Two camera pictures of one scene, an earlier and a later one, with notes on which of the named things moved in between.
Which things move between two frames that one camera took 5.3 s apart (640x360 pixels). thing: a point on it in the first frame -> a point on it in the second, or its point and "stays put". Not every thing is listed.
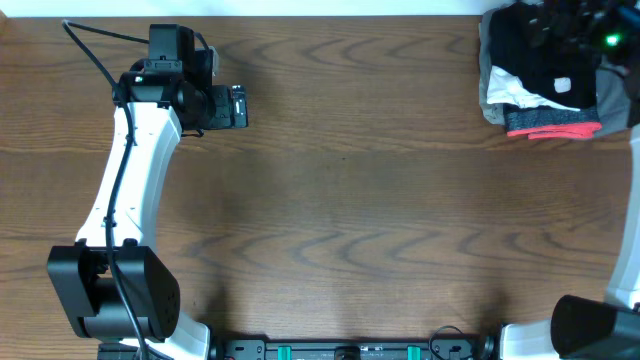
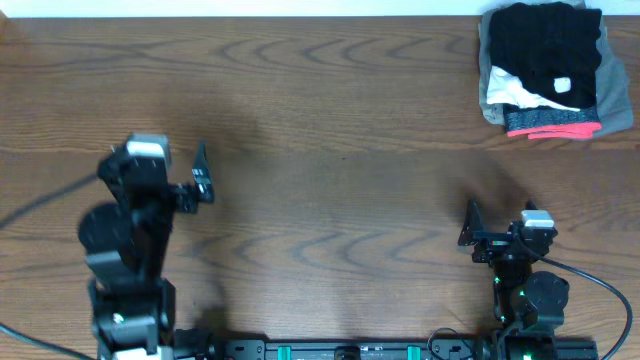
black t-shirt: (568, 80) stays put
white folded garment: (506, 88) stays put
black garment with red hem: (539, 123) stays put
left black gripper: (222, 117) -> (184, 202)
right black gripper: (583, 12) -> (474, 234)
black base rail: (468, 348) stays put
